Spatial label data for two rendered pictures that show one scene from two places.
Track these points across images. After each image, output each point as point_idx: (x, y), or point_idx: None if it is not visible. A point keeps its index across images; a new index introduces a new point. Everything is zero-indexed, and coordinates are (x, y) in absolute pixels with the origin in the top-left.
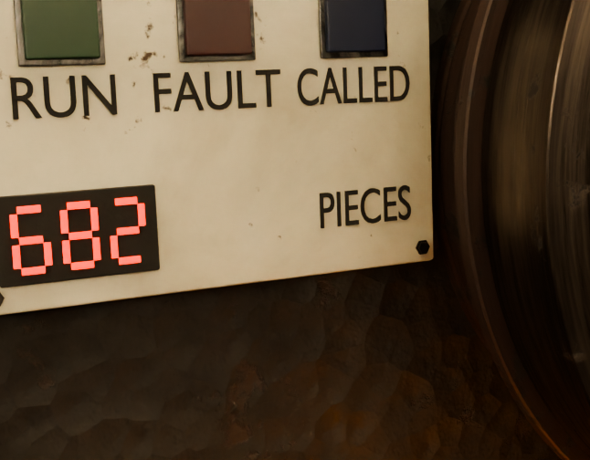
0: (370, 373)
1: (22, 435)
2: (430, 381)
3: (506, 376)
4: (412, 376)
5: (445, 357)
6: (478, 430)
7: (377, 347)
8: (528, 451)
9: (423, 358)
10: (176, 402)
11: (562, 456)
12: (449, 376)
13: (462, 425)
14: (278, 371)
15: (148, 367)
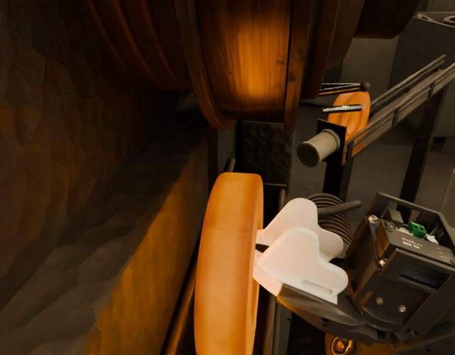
0: (20, 63)
1: None
2: (66, 67)
3: (189, 31)
4: (53, 63)
5: (71, 41)
6: (99, 106)
7: (20, 31)
8: (123, 115)
9: (57, 43)
10: None
11: (204, 100)
12: (77, 60)
13: (91, 103)
14: None
15: None
